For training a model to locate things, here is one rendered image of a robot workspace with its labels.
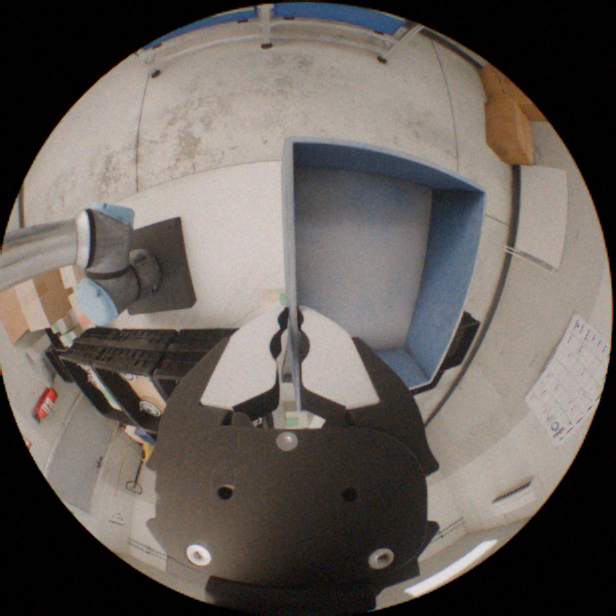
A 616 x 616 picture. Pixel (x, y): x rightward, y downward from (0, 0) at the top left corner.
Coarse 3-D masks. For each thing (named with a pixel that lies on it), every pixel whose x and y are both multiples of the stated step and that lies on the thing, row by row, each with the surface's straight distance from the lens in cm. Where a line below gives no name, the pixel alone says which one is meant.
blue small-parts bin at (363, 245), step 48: (288, 144) 10; (336, 144) 11; (288, 192) 10; (336, 192) 17; (384, 192) 19; (432, 192) 22; (480, 192) 18; (288, 240) 10; (336, 240) 17; (384, 240) 19; (432, 240) 22; (480, 240) 18; (288, 288) 11; (336, 288) 19; (384, 288) 21; (432, 288) 22; (288, 336) 20; (384, 336) 24; (432, 336) 22
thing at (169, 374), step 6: (156, 372) 58; (162, 372) 57; (168, 372) 56; (174, 372) 55; (180, 372) 54; (186, 372) 54; (156, 378) 59; (162, 378) 57; (168, 378) 56; (174, 378) 55; (180, 378) 54; (162, 390) 63; (168, 396) 64; (264, 420) 63; (264, 426) 66
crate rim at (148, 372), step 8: (96, 360) 79; (104, 368) 75; (112, 368) 70; (120, 368) 67; (128, 368) 65; (136, 368) 63; (144, 368) 61; (144, 376) 61; (152, 376) 60; (104, 384) 85; (112, 392) 87; (160, 392) 64
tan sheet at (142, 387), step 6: (138, 378) 85; (132, 384) 92; (138, 384) 89; (144, 384) 86; (150, 384) 83; (138, 390) 93; (144, 390) 90; (150, 390) 87; (156, 390) 85; (150, 396) 92; (156, 396) 89; (162, 402) 91
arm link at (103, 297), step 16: (112, 272) 46; (128, 272) 50; (80, 288) 50; (96, 288) 46; (112, 288) 47; (128, 288) 51; (80, 304) 53; (96, 304) 48; (112, 304) 47; (128, 304) 53; (96, 320) 51; (112, 320) 50
